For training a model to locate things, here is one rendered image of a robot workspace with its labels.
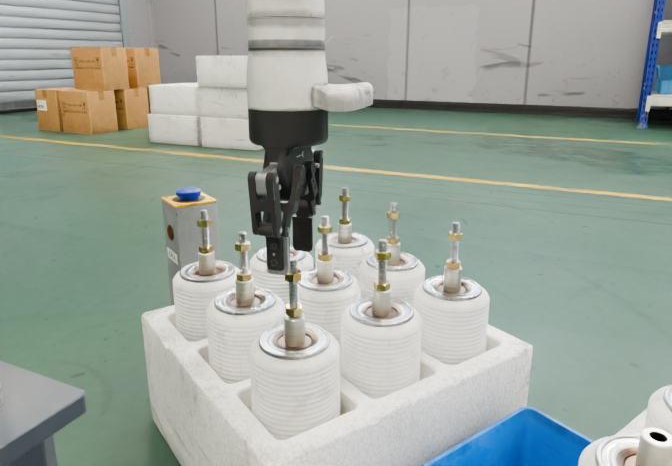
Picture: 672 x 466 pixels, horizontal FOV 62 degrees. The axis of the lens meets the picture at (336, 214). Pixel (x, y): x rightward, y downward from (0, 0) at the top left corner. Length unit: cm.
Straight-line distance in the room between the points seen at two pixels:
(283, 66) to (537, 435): 54
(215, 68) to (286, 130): 294
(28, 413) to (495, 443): 51
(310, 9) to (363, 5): 569
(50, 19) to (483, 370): 632
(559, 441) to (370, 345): 26
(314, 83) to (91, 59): 402
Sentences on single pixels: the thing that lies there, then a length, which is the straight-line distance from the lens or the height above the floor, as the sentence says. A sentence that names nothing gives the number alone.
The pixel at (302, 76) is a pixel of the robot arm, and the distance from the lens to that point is 50.
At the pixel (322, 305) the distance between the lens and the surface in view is 71.
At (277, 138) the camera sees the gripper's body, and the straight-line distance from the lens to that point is 50.
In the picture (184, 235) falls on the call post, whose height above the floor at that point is 26.
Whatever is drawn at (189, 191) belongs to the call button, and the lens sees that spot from 93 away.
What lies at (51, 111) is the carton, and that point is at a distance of 467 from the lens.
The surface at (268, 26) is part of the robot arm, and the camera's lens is 50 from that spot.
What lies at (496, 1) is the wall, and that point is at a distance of 579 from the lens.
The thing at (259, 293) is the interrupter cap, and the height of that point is 25.
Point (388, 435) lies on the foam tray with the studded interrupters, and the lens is 64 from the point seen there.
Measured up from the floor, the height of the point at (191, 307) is 22.
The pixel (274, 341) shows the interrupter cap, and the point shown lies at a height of 25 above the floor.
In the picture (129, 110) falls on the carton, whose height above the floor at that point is 14.
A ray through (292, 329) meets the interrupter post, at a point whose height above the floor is 27.
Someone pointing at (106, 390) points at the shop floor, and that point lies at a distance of 105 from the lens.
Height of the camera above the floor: 54
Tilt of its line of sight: 16 degrees down
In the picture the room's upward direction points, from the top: straight up
